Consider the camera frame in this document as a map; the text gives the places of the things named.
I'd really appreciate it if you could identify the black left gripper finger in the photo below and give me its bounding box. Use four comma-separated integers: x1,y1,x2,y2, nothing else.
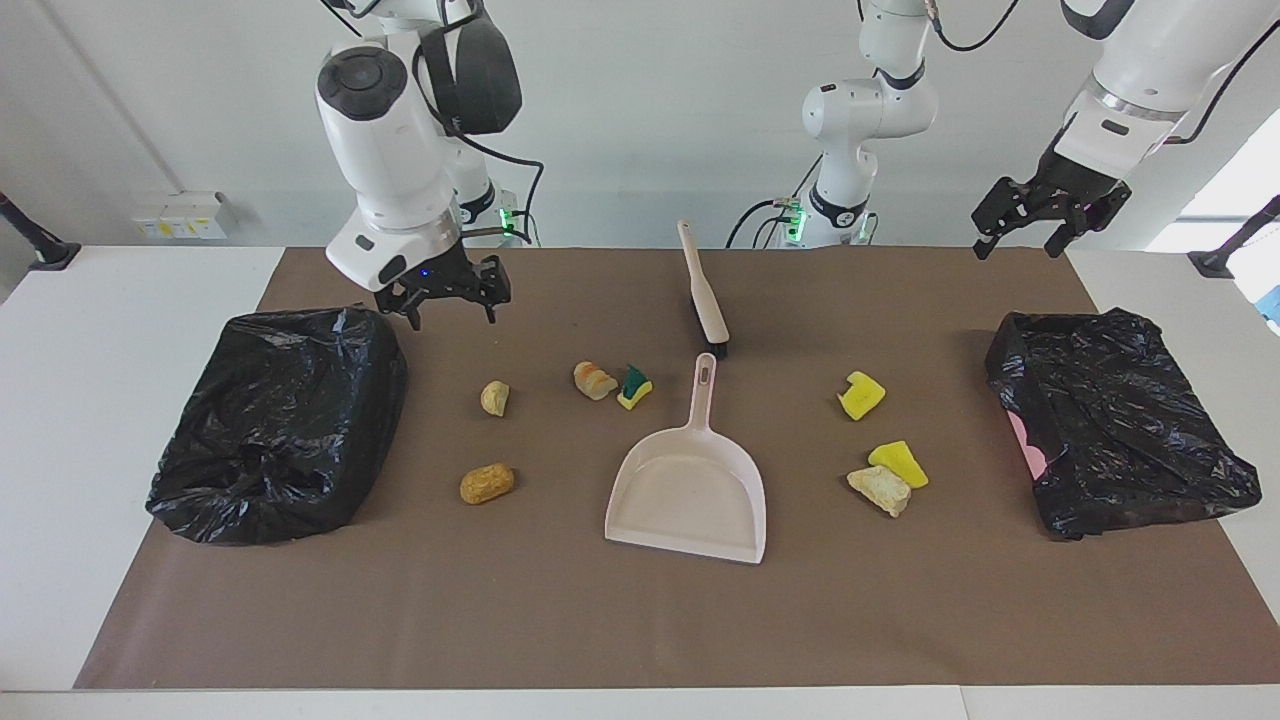
1045,180,1133,258
973,178,1041,259

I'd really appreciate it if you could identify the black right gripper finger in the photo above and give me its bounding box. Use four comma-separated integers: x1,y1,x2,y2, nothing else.
470,257,513,323
378,280,431,329

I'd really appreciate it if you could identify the orange striped croissant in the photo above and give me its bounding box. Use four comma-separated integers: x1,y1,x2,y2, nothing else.
573,361,618,402

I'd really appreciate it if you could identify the brown textured bread roll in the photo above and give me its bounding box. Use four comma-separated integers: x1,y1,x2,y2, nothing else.
459,463,516,506

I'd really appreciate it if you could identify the beige hand brush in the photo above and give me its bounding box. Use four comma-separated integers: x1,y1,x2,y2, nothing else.
677,220,731,359

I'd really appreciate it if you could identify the notched yellow sponge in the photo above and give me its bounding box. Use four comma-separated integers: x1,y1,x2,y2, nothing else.
837,371,887,421

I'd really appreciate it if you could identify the beige plastic dustpan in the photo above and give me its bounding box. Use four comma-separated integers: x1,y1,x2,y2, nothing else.
604,352,768,565

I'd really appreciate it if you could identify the large beige croissant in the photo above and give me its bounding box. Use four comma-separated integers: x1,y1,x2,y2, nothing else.
846,465,913,519

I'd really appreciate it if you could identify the open black bag-lined bin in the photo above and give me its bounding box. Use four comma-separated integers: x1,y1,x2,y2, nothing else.
146,306,409,547

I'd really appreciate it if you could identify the crumpled black trash bag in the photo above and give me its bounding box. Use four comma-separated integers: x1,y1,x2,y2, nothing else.
985,308,1263,542

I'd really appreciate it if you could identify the pink bin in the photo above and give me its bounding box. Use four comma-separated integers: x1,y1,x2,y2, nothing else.
1008,410,1051,481

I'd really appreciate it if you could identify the black clamp stand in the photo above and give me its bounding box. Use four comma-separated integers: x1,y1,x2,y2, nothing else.
0,192,81,273
1188,195,1280,279

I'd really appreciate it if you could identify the brown table mat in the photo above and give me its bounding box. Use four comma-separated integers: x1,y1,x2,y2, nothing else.
73,247,1280,691

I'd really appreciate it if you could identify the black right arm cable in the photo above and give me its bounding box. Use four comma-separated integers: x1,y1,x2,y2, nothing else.
320,0,548,248

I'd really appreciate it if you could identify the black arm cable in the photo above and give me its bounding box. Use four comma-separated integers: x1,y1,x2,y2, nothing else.
925,0,1280,148
320,0,548,248

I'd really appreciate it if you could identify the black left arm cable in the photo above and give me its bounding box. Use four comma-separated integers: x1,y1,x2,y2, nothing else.
925,0,1280,148

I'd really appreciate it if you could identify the white wall outlet box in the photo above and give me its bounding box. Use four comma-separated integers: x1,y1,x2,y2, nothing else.
132,192,233,241

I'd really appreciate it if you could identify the black left base cable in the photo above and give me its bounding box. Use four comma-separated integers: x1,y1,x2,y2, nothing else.
725,150,831,249

